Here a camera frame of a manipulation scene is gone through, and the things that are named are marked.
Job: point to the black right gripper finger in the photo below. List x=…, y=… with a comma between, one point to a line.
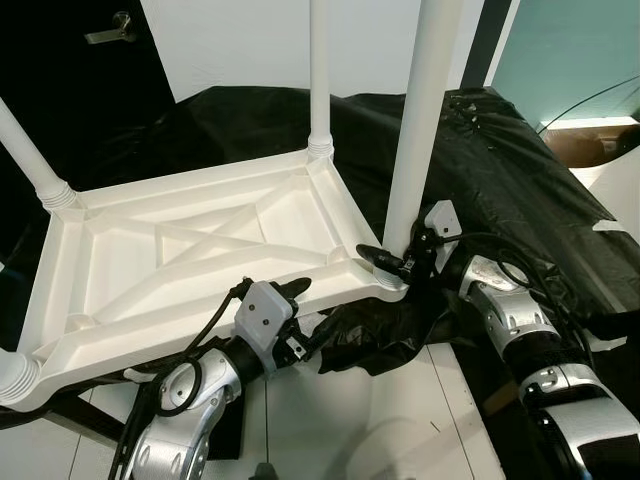
x=380, y=260

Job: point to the white plastic table leg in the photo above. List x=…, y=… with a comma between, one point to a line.
x=425, y=100
x=320, y=70
x=15, y=378
x=30, y=150

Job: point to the white plastic table top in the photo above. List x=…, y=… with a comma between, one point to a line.
x=120, y=270

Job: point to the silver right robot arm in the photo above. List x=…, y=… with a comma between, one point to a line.
x=500, y=310

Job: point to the black plastic sheet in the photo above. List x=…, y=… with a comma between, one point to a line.
x=540, y=230

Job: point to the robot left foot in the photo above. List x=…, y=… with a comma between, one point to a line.
x=263, y=472

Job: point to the white tape piece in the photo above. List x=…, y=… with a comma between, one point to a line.
x=595, y=342
x=606, y=225

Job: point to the brown cardboard box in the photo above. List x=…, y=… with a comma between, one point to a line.
x=590, y=145

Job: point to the black door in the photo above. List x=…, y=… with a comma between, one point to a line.
x=60, y=70

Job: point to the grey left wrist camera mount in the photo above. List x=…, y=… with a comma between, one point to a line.
x=262, y=315

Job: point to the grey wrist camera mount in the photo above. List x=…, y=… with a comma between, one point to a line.
x=262, y=315
x=442, y=225

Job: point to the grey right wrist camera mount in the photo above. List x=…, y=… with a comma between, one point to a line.
x=442, y=225

